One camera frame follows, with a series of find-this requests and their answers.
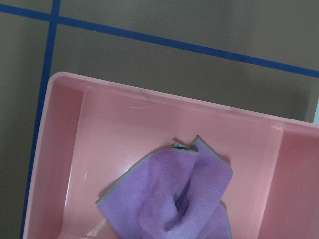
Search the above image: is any purple microfiber cloth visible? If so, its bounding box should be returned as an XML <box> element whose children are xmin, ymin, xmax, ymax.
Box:
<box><xmin>96</xmin><ymin>137</ymin><xmax>233</xmax><ymax>239</ymax></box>

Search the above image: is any pink plastic bin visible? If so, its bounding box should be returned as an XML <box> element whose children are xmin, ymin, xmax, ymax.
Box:
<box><xmin>21</xmin><ymin>72</ymin><xmax>319</xmax><ymax>239</ymax></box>

